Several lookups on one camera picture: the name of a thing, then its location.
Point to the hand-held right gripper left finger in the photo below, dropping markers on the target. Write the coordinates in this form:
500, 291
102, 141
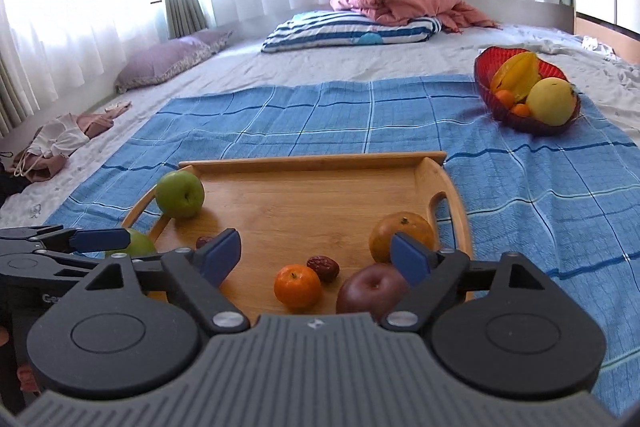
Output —
222, 257

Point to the red date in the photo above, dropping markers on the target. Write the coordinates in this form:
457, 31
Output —
322, 267
202, 242

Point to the white crumpled paper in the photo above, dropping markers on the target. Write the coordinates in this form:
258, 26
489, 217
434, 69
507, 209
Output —
597, 46

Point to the striped pillow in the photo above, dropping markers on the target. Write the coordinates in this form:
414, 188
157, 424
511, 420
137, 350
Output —
340, 29

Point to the red fruit bowl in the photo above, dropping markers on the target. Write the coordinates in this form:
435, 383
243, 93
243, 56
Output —
487, 67

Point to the grey bed sheet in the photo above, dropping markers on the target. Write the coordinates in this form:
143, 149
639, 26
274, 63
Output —
300, 64

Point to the blue plaid blanket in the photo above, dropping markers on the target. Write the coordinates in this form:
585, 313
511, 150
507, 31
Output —
300, 117

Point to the person's left hand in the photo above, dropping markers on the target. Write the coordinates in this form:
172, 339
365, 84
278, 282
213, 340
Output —
27, 379

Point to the yellow starfruit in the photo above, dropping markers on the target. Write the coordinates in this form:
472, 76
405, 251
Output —
517, 74

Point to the small green apple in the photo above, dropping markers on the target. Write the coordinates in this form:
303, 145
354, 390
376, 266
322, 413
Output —
179, 194

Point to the large green apple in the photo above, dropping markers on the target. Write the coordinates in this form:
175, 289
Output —
141, 244

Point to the pink quilt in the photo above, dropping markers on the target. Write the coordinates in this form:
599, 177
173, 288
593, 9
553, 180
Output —
400, 2

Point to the yellow pear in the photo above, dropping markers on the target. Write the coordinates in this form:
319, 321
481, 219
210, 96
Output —
550, 102

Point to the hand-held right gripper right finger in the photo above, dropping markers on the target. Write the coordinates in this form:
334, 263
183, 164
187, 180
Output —
407, 259

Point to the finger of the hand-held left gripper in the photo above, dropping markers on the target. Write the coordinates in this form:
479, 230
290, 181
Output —
100, 239
45, 264

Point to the small tangerine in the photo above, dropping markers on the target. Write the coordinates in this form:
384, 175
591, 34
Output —
297, 287

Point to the large purple pillow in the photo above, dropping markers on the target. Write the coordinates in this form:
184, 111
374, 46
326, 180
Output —
160, 64

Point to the dark cloth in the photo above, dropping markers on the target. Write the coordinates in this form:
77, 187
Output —
7, 189

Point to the tiny kumquat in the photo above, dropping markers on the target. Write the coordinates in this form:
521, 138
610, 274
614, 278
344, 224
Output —
521, 110
504, 99

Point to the large orange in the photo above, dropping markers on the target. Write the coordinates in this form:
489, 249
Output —
400, 227

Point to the dark red apple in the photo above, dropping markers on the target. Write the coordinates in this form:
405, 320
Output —
370, 292

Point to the wooden tray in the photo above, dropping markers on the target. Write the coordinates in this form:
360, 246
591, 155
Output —
310, 197

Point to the pink and white clothing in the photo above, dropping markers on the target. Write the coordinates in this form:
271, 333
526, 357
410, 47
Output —
65, 139

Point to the wooden bed frame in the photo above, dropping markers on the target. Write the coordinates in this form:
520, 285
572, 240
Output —
605, 29

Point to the small purple pillow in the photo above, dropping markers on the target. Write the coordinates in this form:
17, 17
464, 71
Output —
215, 39

